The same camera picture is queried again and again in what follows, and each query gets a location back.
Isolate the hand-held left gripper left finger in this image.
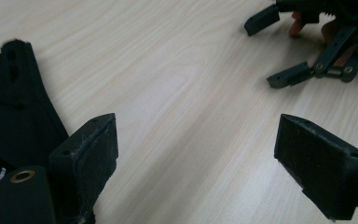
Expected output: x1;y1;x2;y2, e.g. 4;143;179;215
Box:
48;112;119;224

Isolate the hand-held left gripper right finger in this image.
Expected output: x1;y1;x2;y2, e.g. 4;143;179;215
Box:
273;113;358;222

